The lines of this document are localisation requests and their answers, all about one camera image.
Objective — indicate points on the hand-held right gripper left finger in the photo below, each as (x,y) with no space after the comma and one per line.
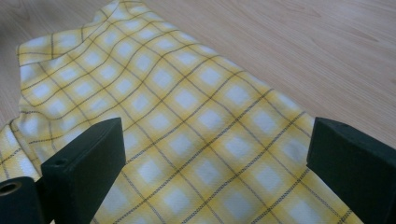
(84,165)

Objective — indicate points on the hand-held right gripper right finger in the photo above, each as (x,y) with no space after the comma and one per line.
(358,168)

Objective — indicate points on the yellow plaid shirt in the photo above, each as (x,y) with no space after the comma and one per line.
(186,124)

